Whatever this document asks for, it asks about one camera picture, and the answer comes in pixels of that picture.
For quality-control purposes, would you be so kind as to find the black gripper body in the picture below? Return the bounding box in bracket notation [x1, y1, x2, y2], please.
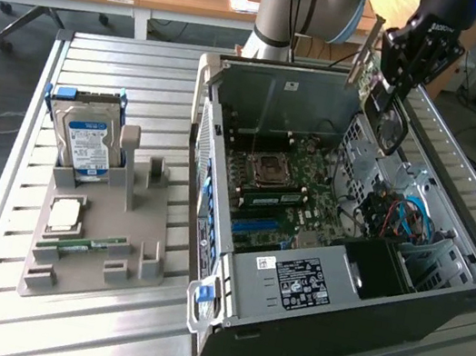
[384, 0, 476, 99]

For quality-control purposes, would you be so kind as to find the graphics card with black fan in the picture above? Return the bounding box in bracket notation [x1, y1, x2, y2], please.
[333, 12, 428, 158]

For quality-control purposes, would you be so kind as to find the wooden cabinet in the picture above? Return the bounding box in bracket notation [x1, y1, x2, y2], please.
[344, 0, 476, 105]

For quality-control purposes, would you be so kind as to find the metal disk bay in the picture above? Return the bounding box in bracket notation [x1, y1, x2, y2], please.
[334, 112, 414, 189]

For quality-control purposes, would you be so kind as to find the CPU socket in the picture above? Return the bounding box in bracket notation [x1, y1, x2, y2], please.
[243, 147, 296, 193]

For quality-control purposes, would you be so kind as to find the green motherboard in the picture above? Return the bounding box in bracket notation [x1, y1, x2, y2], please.
[206, 120, 367, 272]

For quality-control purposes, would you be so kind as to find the blue expansion slot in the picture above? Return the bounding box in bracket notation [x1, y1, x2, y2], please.
[230, 212, 281, 241]

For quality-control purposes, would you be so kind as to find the grey power supply unit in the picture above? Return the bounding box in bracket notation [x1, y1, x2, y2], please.
[220, 228, 367, 340]

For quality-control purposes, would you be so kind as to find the black open PC case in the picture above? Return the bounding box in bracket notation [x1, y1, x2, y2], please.
[145, 40, 476, 356]

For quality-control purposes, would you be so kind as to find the blue case latch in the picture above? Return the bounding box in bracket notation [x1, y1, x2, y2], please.
[192, 283, 216, 307]

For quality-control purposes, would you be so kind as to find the hard disk with blue label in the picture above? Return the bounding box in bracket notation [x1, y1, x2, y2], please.
[30, 78, 137, 190]

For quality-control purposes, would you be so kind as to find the grey parts rack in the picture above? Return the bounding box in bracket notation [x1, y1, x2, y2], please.
[15, 110, 190, 321]

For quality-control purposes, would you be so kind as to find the green RAM stick on rack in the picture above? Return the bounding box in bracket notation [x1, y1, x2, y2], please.
[37, 223, 129, 263]

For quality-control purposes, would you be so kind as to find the silver CPU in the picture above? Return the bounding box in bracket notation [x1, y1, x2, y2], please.
[45, 195, 83, 236]

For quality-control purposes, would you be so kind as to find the grey desk leg with caster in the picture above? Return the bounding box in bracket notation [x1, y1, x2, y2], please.
[0, 0, 68, 63]

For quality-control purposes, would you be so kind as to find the black cable over case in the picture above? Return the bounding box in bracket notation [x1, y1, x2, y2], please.
[329, 42, 368, 74]

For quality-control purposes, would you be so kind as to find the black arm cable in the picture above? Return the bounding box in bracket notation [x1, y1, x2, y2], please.
[276, 0, 310, 64]

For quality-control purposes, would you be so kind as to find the blue wire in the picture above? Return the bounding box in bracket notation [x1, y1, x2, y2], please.
[397, 195, 441, 245]

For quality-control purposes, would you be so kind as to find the red wire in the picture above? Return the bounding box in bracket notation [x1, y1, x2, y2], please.
[381, 197, 405, 240]

